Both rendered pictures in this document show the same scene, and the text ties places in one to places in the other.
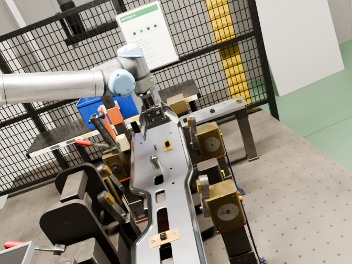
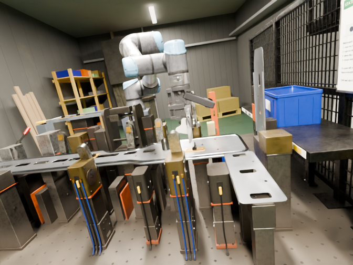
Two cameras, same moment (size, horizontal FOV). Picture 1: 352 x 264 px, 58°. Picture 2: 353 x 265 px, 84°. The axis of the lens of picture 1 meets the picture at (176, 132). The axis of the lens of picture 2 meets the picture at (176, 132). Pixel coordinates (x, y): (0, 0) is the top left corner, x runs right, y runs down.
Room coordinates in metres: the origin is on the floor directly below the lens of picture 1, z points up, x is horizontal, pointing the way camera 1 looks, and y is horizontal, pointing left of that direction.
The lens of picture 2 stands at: (1.09, -0.69, 1.27)
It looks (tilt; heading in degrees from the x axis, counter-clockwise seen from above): 15 degrees down; 95
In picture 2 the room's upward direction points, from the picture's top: 9 degrees counter-clockwise
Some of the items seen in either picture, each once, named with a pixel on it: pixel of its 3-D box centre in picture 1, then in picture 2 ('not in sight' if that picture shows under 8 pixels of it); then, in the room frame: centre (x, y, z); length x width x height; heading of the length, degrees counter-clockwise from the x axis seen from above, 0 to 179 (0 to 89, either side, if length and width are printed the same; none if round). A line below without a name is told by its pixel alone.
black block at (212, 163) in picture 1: (222, 195); (146, 208); (0.89, -0.07, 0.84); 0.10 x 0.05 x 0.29; 86
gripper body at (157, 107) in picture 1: (150, 104); (180, 102); (1.06, 0.05, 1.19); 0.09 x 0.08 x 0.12; 176
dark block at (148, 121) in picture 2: not in sight; (154, 152); (0.87, 0.33, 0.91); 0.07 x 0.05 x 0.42; 86
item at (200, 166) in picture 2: not in sight; (203, 178); (1.11, 0.10, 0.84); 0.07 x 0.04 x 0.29; 176
